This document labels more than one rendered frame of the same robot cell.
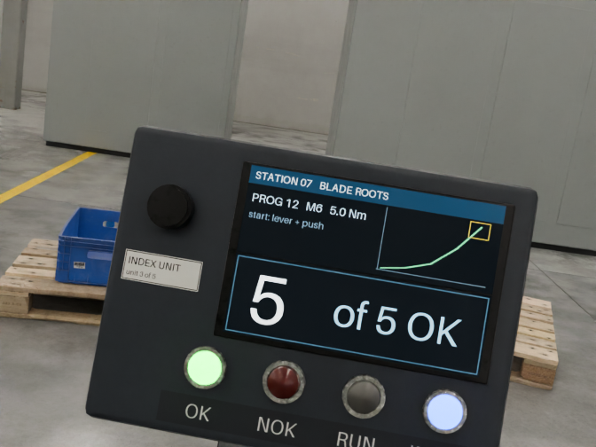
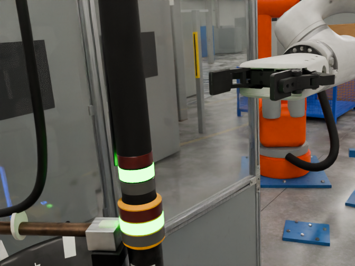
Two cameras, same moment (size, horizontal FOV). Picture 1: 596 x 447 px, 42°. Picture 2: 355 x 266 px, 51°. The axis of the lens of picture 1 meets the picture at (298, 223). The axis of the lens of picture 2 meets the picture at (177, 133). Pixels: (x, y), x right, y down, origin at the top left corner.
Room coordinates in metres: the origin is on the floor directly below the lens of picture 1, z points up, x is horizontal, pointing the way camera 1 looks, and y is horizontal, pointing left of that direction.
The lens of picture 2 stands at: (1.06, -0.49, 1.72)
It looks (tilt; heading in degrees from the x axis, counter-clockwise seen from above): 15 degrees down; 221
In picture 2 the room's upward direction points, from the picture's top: 4 degrees counter-clockwise
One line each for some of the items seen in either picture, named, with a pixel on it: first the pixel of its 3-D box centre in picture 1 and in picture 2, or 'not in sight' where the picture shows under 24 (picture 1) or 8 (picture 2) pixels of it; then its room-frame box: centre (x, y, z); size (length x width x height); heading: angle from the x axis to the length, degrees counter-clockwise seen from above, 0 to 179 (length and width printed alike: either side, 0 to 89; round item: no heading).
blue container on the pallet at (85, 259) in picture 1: (108, 247); not in sight; (3.65, 0.89, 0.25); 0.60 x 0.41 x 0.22; 9
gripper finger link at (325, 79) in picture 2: not in sight; (306, 77); (0.57, -0.68, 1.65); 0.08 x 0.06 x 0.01; 82
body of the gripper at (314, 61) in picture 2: not in sight; (286, 73); (0.54, -0.72, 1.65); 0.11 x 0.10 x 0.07; 176
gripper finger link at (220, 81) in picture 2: not in sight; (219, 79); (0.62, -0.79, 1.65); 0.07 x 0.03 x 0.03; 176
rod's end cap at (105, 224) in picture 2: not in sight; (109, 230); (0.85, -0.77, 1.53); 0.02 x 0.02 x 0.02; 31
